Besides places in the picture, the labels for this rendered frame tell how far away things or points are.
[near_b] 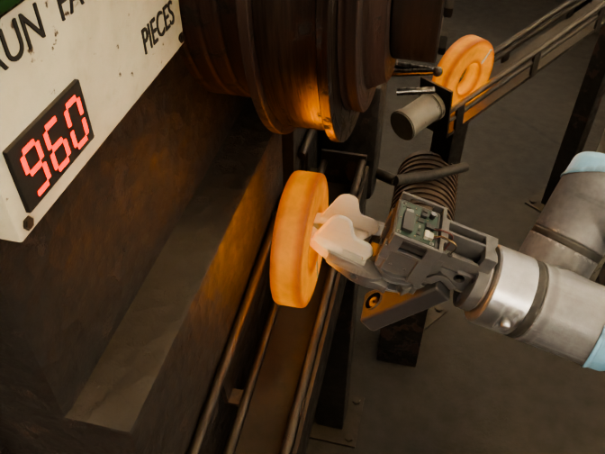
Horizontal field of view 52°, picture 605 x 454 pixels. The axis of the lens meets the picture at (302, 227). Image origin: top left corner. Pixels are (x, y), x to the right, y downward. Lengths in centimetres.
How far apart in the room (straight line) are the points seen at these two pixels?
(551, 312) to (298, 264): 26
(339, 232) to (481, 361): 105
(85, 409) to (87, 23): 29
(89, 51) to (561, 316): 51
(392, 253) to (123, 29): 34
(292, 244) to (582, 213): 37
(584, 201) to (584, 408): 92
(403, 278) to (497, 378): 99
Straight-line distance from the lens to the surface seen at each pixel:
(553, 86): 279
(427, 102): 120
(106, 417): 54
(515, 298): 68
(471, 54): 124
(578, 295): 71
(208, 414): 69
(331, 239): 67
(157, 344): 57
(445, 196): 127
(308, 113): 61
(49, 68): 40
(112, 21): 47
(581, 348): 72
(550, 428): 161
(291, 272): 64
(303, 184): 66
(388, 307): 72
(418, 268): 66
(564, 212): 83
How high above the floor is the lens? 132
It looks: 43 degrees down
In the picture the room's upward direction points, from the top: straight up
